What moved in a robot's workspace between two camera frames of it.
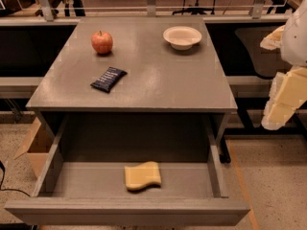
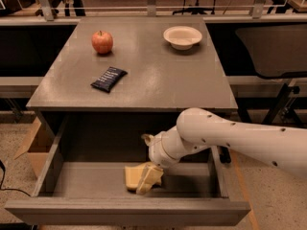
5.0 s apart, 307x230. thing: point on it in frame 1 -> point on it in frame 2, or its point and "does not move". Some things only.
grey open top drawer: x=83 y=181 does not move
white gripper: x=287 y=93 -> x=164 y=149
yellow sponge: x=141 y=174 does not move
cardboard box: x=37 y=147 does not move
